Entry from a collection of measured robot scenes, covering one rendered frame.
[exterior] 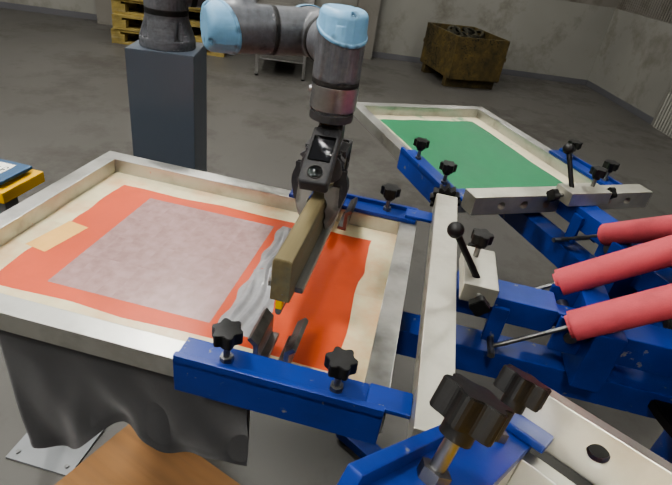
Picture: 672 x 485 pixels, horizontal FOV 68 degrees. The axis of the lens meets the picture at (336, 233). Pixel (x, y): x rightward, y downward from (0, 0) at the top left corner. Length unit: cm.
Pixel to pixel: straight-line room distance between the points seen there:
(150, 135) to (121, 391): 80
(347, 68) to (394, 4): 704
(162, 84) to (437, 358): 108
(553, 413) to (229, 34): 65
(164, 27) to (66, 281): 77
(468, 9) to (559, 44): 150
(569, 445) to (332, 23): 60
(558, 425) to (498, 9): 774
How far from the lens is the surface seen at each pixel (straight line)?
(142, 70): 151
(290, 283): 72
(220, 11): 82
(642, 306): 89
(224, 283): 95
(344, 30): 77
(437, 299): 85
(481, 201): 125
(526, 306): 92
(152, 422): 105
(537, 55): 849
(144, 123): 156
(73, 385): 108
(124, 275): 99
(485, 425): 30
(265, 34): 83
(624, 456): 57
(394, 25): 786
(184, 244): 106
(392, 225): 116
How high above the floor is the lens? 154
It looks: 31 degrees down
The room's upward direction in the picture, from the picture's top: 9 degrees clockwise
